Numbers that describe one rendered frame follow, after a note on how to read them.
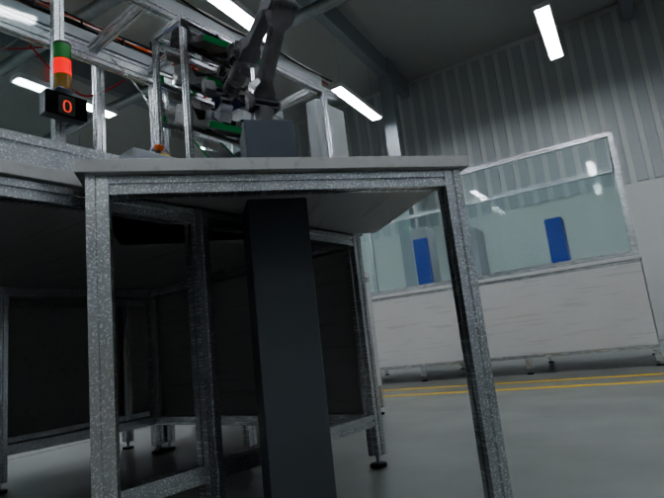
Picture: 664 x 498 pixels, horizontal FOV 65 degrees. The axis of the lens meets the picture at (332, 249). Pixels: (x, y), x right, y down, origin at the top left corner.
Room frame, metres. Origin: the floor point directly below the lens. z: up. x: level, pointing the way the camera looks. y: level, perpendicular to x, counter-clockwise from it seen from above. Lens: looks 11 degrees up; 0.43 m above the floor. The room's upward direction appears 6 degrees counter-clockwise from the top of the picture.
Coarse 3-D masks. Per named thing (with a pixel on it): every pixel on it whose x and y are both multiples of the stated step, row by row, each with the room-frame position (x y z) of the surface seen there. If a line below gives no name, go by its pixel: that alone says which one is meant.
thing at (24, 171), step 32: (0, 160) 0.95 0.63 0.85; (0, 224) 1.29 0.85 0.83; (32, 224) 1.32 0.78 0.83; (64, 224) 1.35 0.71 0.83; (0, 256) 1.63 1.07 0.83; (32, 256) 1.68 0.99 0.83; (64, 256) 1.73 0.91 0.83; (128, 256) 1.84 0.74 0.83; (160, 256) 1.90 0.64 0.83; (224, 256) 2.04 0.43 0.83; (64, 288) 2.37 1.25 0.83; (128, 288) 2.59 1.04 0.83
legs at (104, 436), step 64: (128, 192) 1.04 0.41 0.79; (192, 192) 1.07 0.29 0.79; (256, 192) 1.12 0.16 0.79; (320, 192) 1.18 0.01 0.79; (384, 192) 1.24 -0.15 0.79; (448, 192) 1.24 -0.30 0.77; (256, 256) 1.31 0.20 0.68; (448, 256) 1.28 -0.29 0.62; (256, 320) 1.31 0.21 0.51; (256, 384) 1.43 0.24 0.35; (320, 384) 1.34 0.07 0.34; (320, 448) 1.34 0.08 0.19
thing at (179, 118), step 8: (176, 112) 1.78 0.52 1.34; (192, 112) 1.70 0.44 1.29; (200, 112) 1.84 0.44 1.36; (176, 120) 1.79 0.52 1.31; (200, 120) 1.66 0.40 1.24; (208, 128) 1.70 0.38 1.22; (216, 128) 1.63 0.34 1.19; (224, 128) 1.65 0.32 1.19; (232, 128) 1.67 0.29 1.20; (240, 128) 1.69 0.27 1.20
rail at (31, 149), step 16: (0, 128) 1.02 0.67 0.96; (0, 144) 1.02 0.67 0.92; (16, 144) 1.05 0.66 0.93; (32, 144) 1.08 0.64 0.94; (48, 144) 1.10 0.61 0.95; (64, 144) 1.13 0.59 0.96; (16, 160) 1.05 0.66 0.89; (32, 160) 1.07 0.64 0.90; (48, 160) 1.10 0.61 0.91; (64, 160) 1.13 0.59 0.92
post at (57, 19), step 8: (56, 0) 1.42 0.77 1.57; (56, 8) 1.42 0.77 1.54; (56, 16) 1.42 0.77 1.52; (56, 24) 1.42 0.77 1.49; (56, 32) 1.42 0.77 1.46; (56, 40) 1.42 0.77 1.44; (56, 128) 1.42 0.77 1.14; (64, 128) 1.44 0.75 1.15; (56, 136) 1.42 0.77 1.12; (64, 136) 1.44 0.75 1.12
